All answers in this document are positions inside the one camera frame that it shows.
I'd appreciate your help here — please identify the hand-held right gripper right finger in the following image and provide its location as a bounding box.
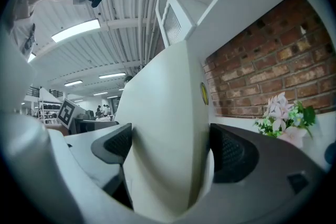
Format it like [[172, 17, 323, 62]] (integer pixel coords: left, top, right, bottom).
[[209, 123, 329, 196]]

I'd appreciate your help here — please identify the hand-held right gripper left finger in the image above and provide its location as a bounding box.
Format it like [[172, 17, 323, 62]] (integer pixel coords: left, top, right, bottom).
[[90, 122, 133, 165]]

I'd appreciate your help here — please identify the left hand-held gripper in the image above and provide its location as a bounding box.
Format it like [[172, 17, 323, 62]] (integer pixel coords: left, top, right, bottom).
[[56, 98, 80, 130]]

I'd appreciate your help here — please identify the white item board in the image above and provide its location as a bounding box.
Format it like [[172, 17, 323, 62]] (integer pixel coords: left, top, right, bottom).
[[114, 40, 215, 221]]

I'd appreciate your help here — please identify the metal storage rack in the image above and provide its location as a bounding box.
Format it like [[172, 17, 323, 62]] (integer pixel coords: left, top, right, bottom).
[[37, 98, 63, 124]]

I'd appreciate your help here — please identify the dark grey desk unit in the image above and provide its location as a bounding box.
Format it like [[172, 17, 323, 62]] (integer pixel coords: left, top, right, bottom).
[[73, 117, 119, 135]]

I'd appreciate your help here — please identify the white table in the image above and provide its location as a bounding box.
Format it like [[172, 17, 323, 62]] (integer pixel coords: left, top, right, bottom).
[[64, 124, 127, 192]]

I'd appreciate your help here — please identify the pink and white flower bouquet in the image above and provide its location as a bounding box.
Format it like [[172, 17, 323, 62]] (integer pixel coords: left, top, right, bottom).
[[253, 91, 317, 149]]

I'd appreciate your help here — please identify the person's white shirt torso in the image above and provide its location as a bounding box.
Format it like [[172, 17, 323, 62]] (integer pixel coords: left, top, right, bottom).
[[0, 0, 37, 113]]

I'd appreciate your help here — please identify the round yellow sticker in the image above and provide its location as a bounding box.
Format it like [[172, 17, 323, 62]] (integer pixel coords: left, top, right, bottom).
[[199, 82, 209, 106]]

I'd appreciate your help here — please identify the white lattice cabinet door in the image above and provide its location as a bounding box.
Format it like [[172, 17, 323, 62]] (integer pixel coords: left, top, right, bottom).
[[155, 0, 198, 48]]

